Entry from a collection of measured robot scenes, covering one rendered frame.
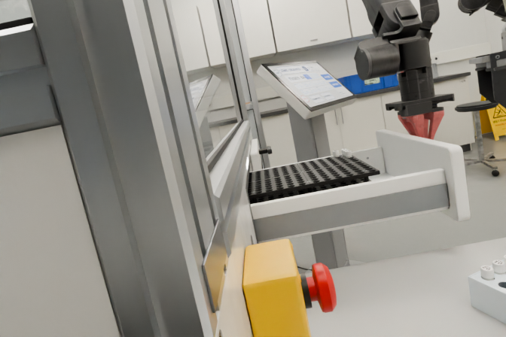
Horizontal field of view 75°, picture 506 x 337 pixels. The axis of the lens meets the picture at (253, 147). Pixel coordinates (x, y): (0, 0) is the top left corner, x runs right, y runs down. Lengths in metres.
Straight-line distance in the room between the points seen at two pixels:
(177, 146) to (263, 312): 0.17
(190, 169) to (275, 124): 3.47
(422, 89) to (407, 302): 0.36
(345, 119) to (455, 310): 3.39
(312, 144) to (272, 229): 1.12
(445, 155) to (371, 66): 0.20
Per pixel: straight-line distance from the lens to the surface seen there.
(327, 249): 1.77
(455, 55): 5.14
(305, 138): 1.61
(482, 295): 0.48
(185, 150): 0.16
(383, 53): 0.65
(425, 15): 1.38
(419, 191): 0.54
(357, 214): 0.52
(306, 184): 0.53
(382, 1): 0.74
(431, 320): 0.47
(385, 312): 0.48
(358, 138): 3.86
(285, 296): 0.28
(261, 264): 0.29
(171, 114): 0.16
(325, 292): 0.30
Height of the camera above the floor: 1.04
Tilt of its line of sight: 8 degrees down
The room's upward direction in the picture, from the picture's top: 11 degrees counter-clockwise
